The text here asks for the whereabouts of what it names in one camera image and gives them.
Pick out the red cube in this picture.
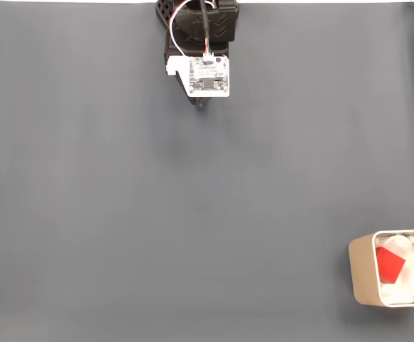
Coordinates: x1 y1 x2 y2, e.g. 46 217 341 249
375 246 407 285

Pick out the beige metal box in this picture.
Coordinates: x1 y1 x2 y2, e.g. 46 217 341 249
348 229 414 308

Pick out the grey table mat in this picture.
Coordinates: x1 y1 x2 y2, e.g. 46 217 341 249
0 2 414 342

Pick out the white crumpled tissue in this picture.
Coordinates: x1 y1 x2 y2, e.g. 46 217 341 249
373 233 414 306

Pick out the camera board on white mount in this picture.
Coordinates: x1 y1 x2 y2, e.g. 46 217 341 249
165 52 231 98

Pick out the black camera cable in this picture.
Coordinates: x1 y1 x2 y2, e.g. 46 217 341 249
198 0 214 55

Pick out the red white servo cable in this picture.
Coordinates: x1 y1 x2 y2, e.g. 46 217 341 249
168 0 194 58

